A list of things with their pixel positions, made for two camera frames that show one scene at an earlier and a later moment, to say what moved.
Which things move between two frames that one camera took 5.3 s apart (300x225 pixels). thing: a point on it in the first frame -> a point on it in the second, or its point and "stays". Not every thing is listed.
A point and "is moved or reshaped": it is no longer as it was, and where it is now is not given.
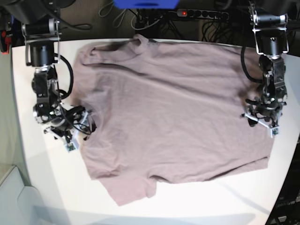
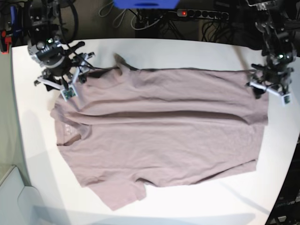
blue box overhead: [146, 4] stays
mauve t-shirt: [166, 109] is moved or reshaped
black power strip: [203, 14] stays
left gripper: [78, 120] -> [76, 71]
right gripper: [266, 109] -> [274, 78]
